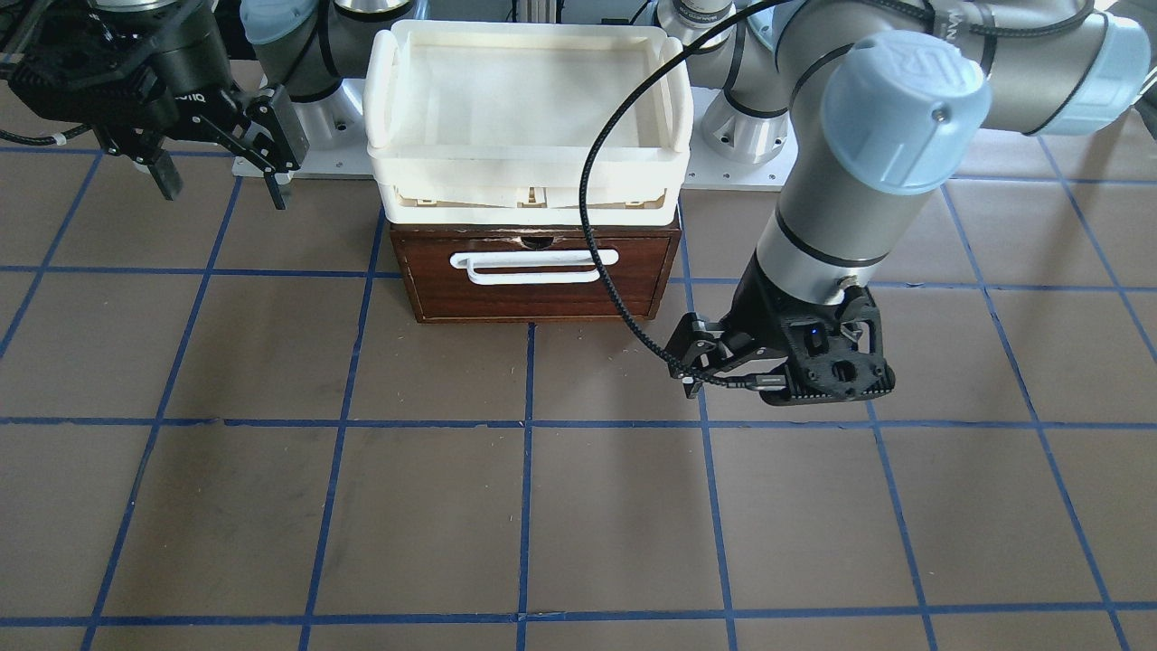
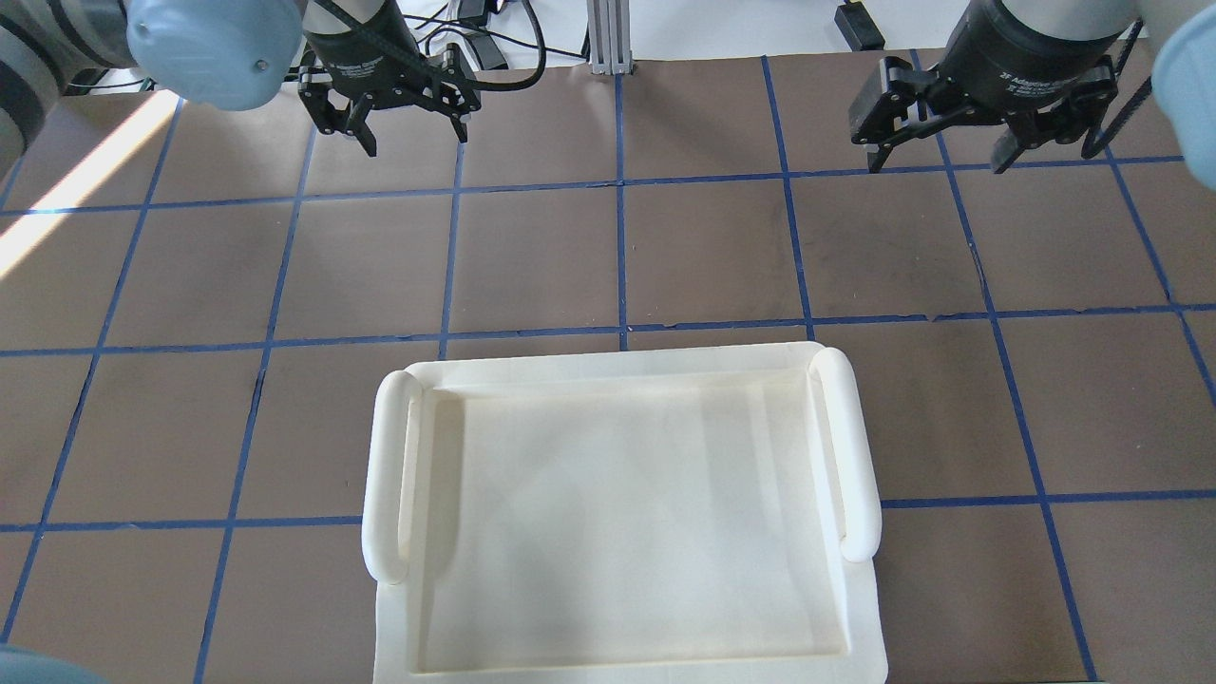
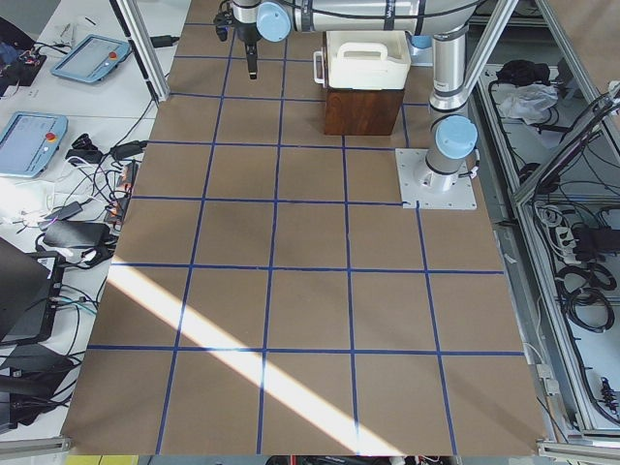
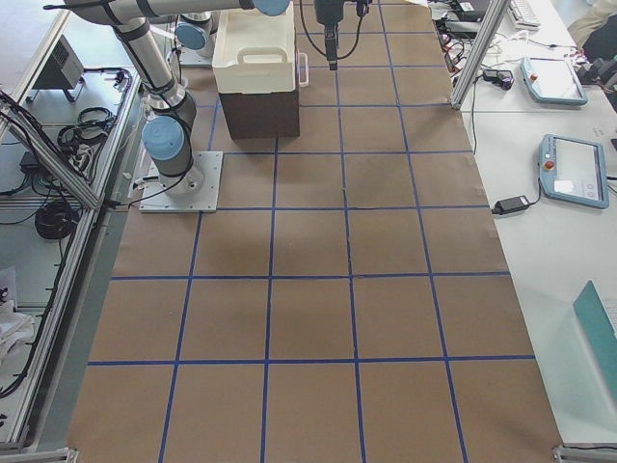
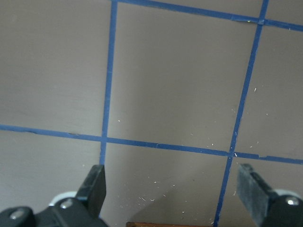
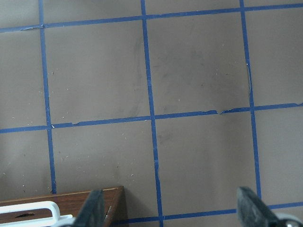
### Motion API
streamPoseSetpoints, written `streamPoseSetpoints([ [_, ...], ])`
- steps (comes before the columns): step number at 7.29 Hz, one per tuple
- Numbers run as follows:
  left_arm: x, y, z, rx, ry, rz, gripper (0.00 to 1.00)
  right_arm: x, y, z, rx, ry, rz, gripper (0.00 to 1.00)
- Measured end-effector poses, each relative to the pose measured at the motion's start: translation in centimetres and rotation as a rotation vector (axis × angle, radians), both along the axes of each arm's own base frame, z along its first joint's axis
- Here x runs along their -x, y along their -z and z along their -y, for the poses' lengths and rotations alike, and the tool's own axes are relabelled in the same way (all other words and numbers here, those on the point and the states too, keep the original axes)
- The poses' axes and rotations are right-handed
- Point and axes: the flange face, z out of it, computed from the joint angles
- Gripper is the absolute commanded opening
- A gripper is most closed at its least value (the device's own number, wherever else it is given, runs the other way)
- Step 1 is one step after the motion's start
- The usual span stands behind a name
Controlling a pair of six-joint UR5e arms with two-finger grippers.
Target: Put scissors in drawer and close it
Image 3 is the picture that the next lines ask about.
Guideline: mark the blue teach pendant lower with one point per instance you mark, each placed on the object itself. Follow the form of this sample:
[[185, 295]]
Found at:
[[28, 142]]

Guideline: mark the blue teach pendant upper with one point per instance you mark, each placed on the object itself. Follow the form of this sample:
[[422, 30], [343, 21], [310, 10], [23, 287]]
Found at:
[[92, 59]]

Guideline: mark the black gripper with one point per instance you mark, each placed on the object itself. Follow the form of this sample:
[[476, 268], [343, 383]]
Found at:
[[247, 30]]

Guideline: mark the aluminium frame post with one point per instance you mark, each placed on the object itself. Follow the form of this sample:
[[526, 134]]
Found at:
[[134, 29]]

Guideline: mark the white plastic bin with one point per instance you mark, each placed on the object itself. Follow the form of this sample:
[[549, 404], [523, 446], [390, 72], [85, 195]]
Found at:
[[367, 60]]

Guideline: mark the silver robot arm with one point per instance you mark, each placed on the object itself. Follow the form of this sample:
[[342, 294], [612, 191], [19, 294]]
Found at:
[[361, 26]]

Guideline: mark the dark brown wooden cabinet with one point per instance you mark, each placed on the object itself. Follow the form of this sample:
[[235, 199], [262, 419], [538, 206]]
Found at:
[[351, 112]]

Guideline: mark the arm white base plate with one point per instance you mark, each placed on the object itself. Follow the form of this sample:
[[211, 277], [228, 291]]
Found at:
[[421, 187]]

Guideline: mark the blue teach pendant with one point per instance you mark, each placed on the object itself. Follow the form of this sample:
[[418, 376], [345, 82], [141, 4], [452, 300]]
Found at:
[[92, 59], [28, 142]]

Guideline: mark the crumpled white cloth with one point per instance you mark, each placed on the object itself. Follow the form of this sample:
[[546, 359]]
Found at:
[[531, 103]]

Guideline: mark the wooden drawer with white handle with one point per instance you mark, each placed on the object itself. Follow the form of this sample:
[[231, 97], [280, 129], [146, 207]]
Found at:
[[319, 73]]

